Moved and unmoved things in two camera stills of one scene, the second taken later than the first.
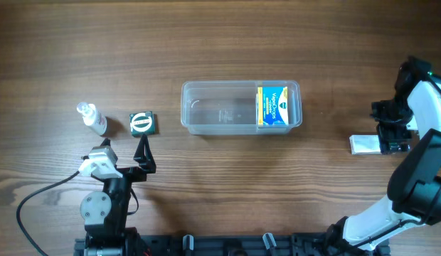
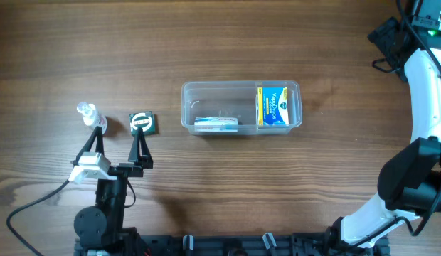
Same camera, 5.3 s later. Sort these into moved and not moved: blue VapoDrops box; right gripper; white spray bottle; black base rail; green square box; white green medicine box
Moved: white green medicine box; right gripper
Not moved: blue VapoDrops box; white spray bottle; black base rail; green square box
